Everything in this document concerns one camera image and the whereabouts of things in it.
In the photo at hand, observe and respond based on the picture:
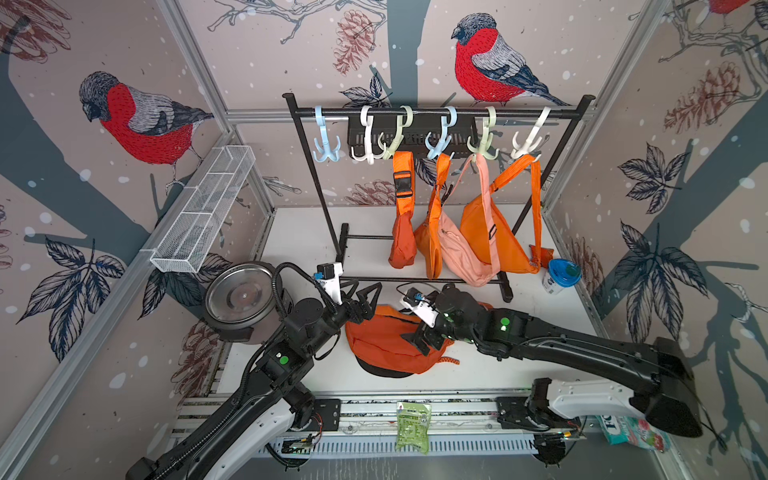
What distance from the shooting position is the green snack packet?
71 cm

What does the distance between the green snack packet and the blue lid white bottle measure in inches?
20.9

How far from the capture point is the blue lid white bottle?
2.94ft
